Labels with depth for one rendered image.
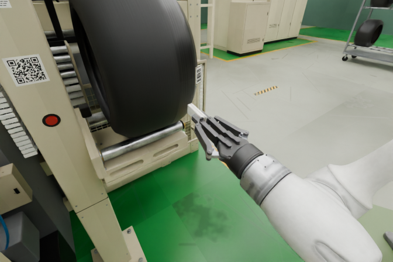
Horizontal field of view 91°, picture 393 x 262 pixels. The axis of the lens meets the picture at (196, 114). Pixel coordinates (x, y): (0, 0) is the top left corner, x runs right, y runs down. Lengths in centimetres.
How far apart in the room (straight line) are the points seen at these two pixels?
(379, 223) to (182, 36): 87
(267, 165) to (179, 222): 126
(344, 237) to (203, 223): 128
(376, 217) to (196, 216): 106
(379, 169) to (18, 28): 84
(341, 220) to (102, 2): 63
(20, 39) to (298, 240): 72
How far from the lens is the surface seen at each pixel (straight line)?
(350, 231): 38
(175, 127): 82
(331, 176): 50
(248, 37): 550
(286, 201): 36
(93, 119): 99
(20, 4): 66
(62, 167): 85
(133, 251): 155
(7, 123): 76
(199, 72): 64
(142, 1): 60
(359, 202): 50
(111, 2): 58
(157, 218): 162
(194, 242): 153
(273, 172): 38
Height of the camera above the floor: 139
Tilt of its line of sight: 32 degrees down
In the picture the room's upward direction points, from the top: straight up
